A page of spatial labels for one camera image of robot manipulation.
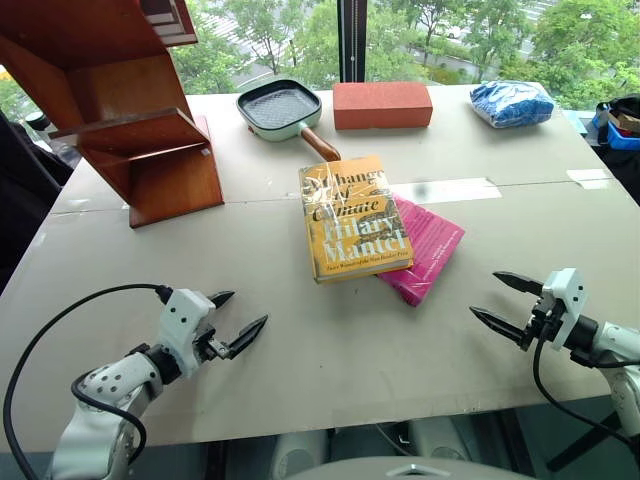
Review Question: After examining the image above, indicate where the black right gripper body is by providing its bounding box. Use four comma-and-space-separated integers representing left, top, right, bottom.
519, 296, 565, 352

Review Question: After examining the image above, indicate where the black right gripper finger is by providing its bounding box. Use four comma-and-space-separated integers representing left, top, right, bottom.
492, 270, 545, 297
469, 305, 529, 346

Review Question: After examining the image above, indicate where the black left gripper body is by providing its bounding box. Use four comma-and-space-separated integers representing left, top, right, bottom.
192, 323, 237, 365

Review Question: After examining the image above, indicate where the pink book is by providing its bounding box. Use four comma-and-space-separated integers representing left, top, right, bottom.
376, 193, 467, 308

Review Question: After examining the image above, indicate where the wooden shelf stand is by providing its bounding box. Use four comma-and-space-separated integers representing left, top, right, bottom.
0, 0, 225, 230

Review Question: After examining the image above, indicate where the yellow hardcover book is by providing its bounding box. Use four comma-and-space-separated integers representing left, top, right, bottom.
298, 154, 417, 286

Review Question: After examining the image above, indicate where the long clear tape strip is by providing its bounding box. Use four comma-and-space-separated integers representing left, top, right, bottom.
393, 176, 503, 205

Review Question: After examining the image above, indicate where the black table leg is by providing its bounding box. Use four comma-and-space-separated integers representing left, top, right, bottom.
545, 413, 629, 472

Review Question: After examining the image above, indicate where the short clear tape strip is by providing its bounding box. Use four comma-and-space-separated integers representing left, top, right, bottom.
566, 168, 615, 190

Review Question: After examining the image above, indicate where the grey rounded shape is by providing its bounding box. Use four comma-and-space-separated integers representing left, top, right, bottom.
271, 430, 330, 477

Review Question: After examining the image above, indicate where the grey robot torso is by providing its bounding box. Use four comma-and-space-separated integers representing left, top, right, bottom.
287, 456, 534, 480

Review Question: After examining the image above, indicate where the blue plastic bag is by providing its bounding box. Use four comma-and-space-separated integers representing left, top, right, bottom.
469, 80, 557, 129

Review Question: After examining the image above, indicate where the blue plastic bin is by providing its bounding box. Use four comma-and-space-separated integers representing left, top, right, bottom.
606, 119, 640, 150

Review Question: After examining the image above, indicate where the mint green square grill pan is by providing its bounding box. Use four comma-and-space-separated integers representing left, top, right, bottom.
235, 79, 343, 163

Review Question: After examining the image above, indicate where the dark bulky object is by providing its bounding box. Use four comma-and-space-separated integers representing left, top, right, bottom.
0, 108, 76, 297

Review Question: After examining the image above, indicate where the red brick block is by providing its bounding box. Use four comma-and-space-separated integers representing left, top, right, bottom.
332, 81, 434, 132

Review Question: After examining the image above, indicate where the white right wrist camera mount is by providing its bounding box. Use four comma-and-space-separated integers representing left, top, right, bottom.
541, 267, 587, 350

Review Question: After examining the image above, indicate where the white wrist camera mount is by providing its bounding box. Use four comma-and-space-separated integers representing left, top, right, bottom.
158, 287, 217, 377
541, 267, 587, 350

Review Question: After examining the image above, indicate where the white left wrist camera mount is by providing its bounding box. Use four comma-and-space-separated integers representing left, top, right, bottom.
158, 287, 217, 377

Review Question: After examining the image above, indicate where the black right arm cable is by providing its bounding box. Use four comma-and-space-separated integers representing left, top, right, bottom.
531, 324, 640, 454

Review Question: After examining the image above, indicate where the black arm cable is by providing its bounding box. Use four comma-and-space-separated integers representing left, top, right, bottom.
1, 283, 174, 480
531, 324, 640, 454

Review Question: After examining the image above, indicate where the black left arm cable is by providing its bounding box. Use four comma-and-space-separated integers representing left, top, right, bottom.
1, 283, 174, 480

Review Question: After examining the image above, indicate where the black window frame post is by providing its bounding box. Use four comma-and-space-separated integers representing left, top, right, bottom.
337, 0, 369, 84

